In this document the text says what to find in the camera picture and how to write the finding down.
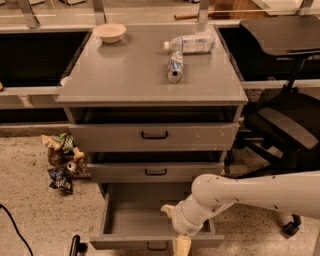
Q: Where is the grey bottom drawer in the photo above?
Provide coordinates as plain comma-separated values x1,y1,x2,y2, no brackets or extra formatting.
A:
89,181,225,252

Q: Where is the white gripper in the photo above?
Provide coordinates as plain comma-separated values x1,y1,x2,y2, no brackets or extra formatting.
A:
161,200,204,256

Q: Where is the blue soda can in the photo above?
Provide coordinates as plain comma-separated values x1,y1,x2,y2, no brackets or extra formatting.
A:
167,51,183,83

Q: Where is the white bowl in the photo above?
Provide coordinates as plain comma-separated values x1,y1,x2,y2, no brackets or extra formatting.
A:
93,23,127,43

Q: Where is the brown snack bag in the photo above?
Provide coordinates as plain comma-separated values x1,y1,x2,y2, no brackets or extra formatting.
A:
48,147,87,174

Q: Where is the clear plastic water bottle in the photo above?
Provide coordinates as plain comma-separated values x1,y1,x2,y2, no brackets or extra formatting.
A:
163,33,215,54

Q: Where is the black handle at floor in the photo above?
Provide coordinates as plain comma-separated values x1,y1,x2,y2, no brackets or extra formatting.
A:
69,235,88,256

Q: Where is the grey top drawer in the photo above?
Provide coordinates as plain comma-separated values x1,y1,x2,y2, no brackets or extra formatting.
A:
70,123,239,152

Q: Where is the blue snack bag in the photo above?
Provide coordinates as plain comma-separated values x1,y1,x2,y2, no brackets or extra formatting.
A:
48,168,73,193

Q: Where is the black floor cable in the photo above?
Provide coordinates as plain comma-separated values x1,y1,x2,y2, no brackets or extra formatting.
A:
0,203,35,256

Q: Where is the green striped snack bag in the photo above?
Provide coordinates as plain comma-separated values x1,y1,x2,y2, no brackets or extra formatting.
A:
41,133,75,153

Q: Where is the grey drawer cabinet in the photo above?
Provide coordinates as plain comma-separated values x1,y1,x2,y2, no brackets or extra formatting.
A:
55,22,249,201

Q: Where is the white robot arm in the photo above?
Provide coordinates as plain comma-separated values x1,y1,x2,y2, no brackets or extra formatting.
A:
161,171,320,256

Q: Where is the black office chair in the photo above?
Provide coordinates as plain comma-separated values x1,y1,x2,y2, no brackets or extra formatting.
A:
218,15,320,236

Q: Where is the wooden stick on desk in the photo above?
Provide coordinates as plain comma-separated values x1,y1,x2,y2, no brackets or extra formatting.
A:
174,14,198,20

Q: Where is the grey middle drawer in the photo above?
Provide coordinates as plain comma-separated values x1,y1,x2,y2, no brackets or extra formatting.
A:
88,162,224,183

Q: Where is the grey drawer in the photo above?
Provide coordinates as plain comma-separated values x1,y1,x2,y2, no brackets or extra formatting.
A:
89,181,225,252
88,162,224,183
70,123,239,152

